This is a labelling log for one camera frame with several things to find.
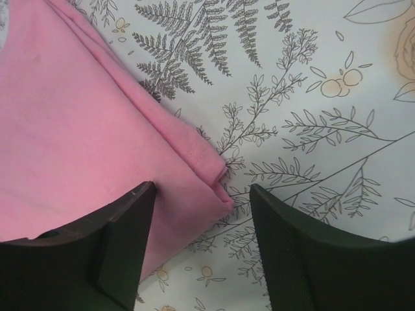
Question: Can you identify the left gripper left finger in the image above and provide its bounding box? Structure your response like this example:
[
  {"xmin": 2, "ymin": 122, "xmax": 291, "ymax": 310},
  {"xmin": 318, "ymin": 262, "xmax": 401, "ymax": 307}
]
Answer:
[{"xmin": 1, "ymin": 181, "xmax": 156, "ymax": 310}]

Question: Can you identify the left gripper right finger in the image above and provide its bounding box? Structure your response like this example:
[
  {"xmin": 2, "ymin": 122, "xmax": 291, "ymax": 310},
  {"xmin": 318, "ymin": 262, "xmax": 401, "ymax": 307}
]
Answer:
[{"xmin": 250, "ymin": 184, "xmax": 414, "ymax": 310}]

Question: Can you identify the floral table cloth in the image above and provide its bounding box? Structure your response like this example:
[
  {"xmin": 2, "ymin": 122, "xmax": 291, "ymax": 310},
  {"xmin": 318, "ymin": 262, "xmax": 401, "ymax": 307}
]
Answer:
[{"xmin": 67, "ymin": 1, "xmax": 414, "ymax": 310}]

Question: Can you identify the pink t shirt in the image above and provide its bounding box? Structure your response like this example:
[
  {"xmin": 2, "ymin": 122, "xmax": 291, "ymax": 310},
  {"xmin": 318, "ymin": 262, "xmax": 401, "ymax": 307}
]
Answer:
[{"xmin": 1, "ymin": 1, "xmax": 233, "ymax": 277}]

